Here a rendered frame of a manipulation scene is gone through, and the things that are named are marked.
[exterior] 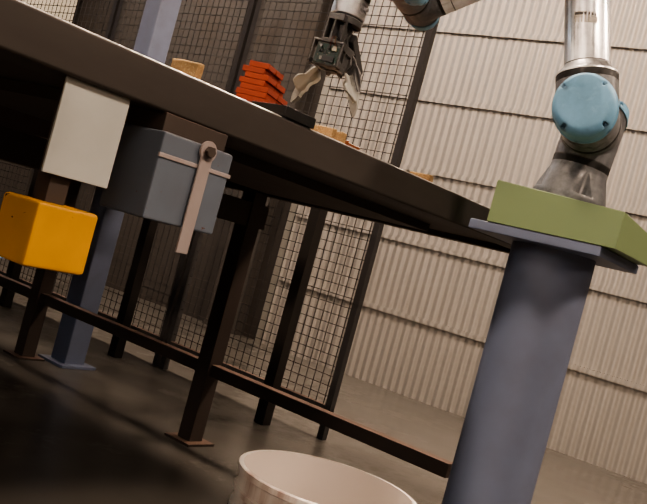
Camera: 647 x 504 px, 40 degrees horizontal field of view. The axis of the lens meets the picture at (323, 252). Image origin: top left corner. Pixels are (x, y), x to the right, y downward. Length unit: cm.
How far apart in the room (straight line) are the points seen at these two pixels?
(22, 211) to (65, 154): 9
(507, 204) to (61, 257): 93
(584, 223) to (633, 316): 328
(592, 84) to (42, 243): 103
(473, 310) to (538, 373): 350
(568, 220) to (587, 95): 23
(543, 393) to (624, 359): 318
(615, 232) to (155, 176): 86
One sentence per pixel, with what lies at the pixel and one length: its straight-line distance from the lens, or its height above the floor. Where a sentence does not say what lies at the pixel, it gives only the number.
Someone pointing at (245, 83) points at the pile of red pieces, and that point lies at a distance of 278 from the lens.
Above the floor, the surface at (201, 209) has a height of 74.
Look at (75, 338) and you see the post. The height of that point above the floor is 12.
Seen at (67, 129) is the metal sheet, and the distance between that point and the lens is 114.
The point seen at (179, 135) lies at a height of 83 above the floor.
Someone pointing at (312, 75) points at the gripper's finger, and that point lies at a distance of 194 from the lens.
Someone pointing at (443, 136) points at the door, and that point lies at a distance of 555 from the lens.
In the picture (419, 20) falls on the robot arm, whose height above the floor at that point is 127.
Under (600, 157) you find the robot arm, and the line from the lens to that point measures 183.
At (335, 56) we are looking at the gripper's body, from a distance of 187.
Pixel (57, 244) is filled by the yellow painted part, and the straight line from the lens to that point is 112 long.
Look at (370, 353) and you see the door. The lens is 556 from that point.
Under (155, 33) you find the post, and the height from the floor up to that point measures 140.
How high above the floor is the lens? 73
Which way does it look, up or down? level
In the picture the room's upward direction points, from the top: 15 degrees clockwise
